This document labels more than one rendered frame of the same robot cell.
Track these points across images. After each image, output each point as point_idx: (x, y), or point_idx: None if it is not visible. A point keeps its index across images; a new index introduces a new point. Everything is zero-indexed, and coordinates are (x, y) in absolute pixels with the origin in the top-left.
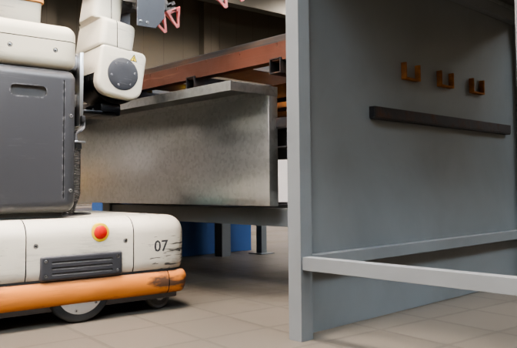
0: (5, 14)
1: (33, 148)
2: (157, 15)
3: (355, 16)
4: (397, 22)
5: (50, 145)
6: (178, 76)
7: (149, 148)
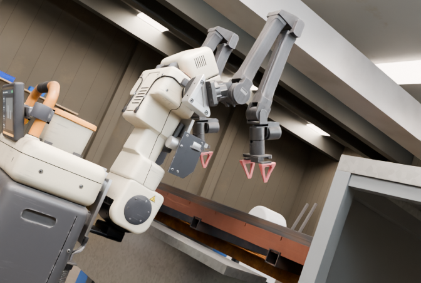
0: (57, 132)
1: (18, 273)
2: (188, 167)
3: (369, 270)
4: (403, 278)
5: (36, 274)
6: (188, 210)
7: (140, 258)
